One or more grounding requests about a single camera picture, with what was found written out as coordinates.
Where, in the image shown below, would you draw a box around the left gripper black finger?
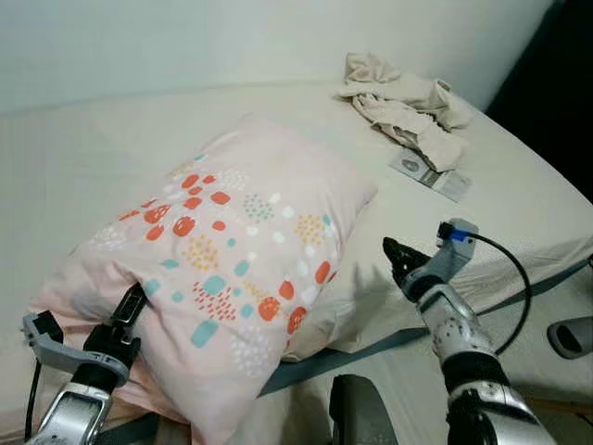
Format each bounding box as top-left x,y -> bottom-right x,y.
119,283 -> 149,325

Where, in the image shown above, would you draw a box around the pink pillow with coloured spots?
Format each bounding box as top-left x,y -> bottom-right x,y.
28,113 -> 379,445

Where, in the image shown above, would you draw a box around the flat grey white packet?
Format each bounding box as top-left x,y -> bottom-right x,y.
387,148 -> 473,203

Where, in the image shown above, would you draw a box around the grey slipper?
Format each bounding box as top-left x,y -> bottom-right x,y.
547,315 -> 593,361

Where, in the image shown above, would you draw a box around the crumpled beige clothes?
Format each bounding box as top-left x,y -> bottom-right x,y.
334,51 -> 475,172

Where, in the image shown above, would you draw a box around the blue bed base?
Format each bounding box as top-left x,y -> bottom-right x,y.
97,258 -> 593,445

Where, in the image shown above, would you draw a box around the dark grey robot leg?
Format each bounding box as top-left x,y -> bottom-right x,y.
329,374 -> 401,445

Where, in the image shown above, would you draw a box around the bed with cream sheet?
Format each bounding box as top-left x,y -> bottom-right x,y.
0,76 -> 593,437

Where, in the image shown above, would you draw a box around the tall black case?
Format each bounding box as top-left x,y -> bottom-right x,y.
482,0 -> 593,200

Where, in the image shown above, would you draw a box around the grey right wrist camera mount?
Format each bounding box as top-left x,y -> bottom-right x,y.
428,218 -> 481,288

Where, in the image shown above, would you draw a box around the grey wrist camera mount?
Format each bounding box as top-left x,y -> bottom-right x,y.
22,311 -> 94,376
428,218 -> 481,288

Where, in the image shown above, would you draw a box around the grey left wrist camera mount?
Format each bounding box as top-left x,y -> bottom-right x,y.
22,311 -> 94,376

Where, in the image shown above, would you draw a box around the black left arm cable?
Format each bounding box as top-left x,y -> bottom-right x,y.
23,357 -> 45,441

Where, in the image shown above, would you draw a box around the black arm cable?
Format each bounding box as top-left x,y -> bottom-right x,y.
23,357 -> 45,441
459,230 -> 534,358

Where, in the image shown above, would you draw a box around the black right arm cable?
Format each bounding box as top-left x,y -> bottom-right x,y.
459,230 -> 534,358

